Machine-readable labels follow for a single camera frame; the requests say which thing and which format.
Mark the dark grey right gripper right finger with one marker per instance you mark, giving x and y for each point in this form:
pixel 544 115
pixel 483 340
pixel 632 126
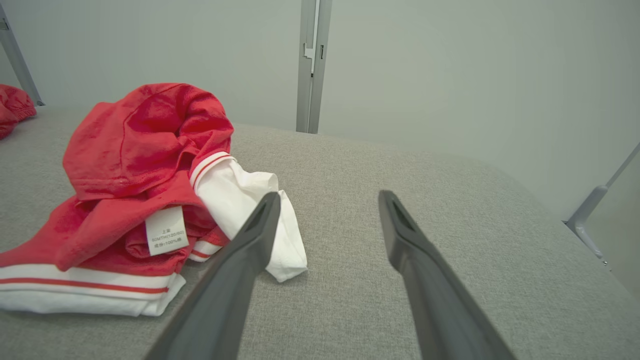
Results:
pixel 440 310

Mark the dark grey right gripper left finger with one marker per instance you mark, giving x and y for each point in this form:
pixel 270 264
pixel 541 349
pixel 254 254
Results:
pixel 225 300

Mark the red white Bulls jersey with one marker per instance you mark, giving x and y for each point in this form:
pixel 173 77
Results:
pixel 130 150

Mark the red white Bulls shorts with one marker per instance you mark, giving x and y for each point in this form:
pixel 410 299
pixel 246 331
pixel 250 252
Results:
pixel 12 107

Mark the grey fabric sofa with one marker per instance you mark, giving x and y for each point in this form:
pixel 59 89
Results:
pixel 350 300

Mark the grey slotted metal frame post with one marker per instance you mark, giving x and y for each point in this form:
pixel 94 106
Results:
pixel 306 90

